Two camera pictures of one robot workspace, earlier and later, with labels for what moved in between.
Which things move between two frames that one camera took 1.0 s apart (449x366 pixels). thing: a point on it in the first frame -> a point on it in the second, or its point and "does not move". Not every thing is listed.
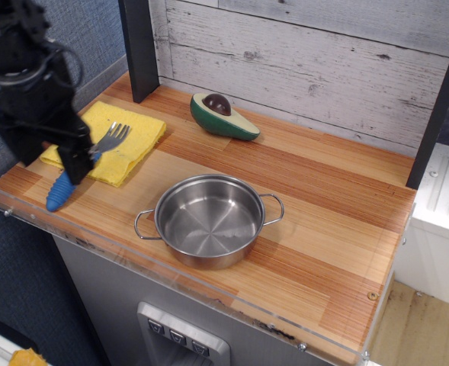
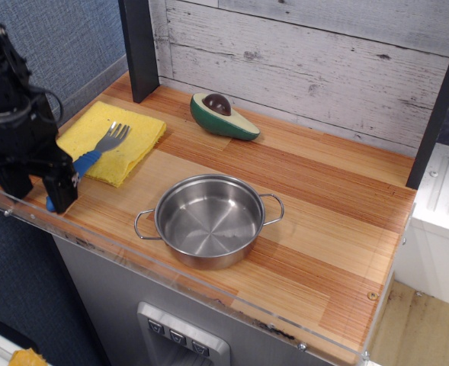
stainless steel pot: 210,221 does not move
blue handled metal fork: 64,184 does not move
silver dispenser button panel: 168,340 does not move
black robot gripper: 46,104 -> 27,136
